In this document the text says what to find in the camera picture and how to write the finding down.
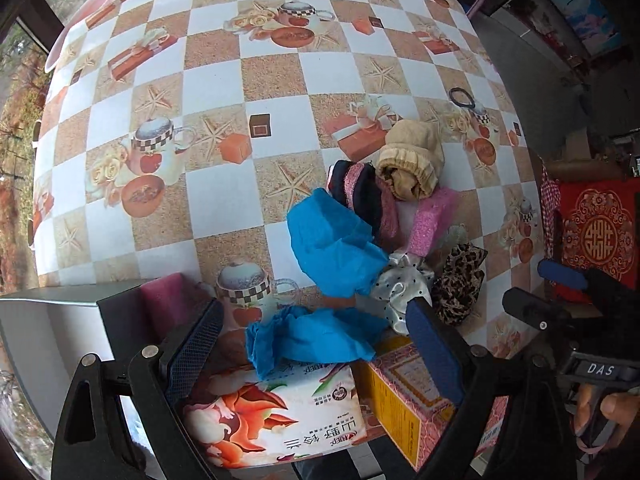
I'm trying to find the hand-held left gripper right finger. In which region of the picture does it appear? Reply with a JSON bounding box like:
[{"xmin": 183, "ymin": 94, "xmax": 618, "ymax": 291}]
[{"xmin": 405, "ymin": 297, "xmax": 576, "ymax": 480}]

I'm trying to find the person's right hand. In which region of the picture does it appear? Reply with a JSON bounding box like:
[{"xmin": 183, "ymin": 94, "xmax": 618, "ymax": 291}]
[{"xmin": 572, "ymin": 385, "xmax": 640, "ymax": 466}]

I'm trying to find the leopard print scrunchie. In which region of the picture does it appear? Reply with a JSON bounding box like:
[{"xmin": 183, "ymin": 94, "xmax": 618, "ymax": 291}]
[{"xmin": 431, "ymin": 242, "xmax": 489, "ymax": 328}]

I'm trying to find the checkered printed tablecloth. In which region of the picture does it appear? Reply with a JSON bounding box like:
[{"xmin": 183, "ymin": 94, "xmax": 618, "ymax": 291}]
[{"xmin": 29, "ymin": 0, "xmax": 545, "ymax": 468}]

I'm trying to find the red checked cloth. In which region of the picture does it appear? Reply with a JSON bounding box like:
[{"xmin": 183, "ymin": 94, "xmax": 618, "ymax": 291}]
[{"xmin": 537, "ymin": 157, "xmax": 566, "ymax": 261}]

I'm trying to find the dark pink sponge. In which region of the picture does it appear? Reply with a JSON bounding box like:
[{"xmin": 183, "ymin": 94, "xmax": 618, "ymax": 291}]
[{"xmin": 139, "ymin": 274, "xmax": 213, "ymax": 348}]

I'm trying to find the beige rolled sock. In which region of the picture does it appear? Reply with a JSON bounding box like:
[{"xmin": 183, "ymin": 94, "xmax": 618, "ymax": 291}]
[{"xmin": 375, "ymin": 119, "xmax": 446, "ymax": 202}]

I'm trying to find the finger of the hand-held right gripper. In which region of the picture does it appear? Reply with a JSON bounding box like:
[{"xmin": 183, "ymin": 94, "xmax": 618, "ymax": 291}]
[
  {"xmin": 502, "ymin": 287, "xmax": 603, "ymax": 333},
  {"xmin": 538, "ymin": 258, "xmax": 640, "ymax": 311}
]

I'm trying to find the pink and yellow carton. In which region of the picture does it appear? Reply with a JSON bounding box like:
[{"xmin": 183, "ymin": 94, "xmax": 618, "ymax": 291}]
[{"xmin": 361, "ymin": 336, "xmax": 511, "ymax": 468}]

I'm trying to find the pink plastic basin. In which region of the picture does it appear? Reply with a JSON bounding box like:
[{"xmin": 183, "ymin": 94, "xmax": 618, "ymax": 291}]
[{"xmin": 44, "ymin": 0, "xmax": 133, "ymax": 73}]

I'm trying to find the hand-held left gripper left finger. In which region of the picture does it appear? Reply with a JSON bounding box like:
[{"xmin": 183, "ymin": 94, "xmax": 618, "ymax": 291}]
[{"xmin": 50, "ymin": 299, "xmax": 226, "ymax": 480}]

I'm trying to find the pink sponge with holes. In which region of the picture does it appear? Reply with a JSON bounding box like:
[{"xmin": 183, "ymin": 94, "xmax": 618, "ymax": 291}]
[{"xmin": 406, "ymin": 187, "xmax": 461, "ymax": 261}]

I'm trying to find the floral tissue pack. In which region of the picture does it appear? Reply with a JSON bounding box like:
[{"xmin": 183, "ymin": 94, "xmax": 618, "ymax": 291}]
[{"xmin": 181, "ymin": 359, "xmax": 373, "ymax": 470}]

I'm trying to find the pastel wall painting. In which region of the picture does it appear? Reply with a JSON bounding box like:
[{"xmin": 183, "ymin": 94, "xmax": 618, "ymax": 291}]
[{"xmin": 545, "ymin": 0, "xmax": 626, "ymax": 58}]

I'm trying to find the black hair tie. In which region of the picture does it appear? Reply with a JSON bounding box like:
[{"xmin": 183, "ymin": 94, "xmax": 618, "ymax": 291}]
[{"xmin": 447, "ymin": 87, "xmax": 483, "ymax": 111}]

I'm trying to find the red embroidered cushion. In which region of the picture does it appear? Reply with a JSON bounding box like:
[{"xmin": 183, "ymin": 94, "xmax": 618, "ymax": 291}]
[{"xmin": 552, "ymin": 176, "xmax": 640, "ymax": 306}]

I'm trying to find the blue shoe cover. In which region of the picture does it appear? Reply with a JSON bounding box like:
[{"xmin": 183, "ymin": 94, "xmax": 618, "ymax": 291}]
[
  {"xmin": 286, "ymin": 187, "xmax": 390, "ymax": 297},
  {"xmin": 245, "ymin": 306, "xmax": 388, "ymax": 382}
]

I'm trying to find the grey cardboard storage box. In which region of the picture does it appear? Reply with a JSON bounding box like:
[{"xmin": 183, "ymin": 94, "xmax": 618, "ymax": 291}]
[{"xmin": 0, "ymin": 282, "xmax": 223, "ymax": 443}]

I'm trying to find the white polka-dot scrunchie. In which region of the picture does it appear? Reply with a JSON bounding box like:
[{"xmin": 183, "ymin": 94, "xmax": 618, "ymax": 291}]
[{"xmin": 369, "ymin": 251, "xmax": 437, "ymax": 337}]

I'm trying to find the black and pink sock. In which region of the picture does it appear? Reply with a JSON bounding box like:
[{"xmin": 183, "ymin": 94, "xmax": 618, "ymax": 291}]
[{"xmin": 326, "ymin": 159, "xmax": 401, "ymax": 241}]

